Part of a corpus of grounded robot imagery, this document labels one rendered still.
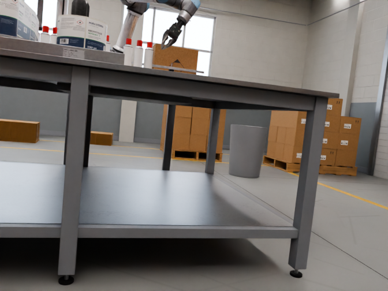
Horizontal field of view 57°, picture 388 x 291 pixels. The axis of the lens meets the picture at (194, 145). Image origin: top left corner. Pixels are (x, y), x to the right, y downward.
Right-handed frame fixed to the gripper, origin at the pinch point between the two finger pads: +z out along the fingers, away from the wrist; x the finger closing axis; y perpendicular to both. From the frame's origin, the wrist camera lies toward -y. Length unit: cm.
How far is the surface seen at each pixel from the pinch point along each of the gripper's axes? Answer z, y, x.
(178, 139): 22, -312, 113
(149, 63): 13.0, 2.9, -1.4
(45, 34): 35, 3, -55
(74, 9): 19, 31, -46
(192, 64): -8.2, -20.3, 23.7
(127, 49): 14.1, 2.8, -15.8
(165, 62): 1.8, -19.1, 7.7
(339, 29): -344, -401, 278
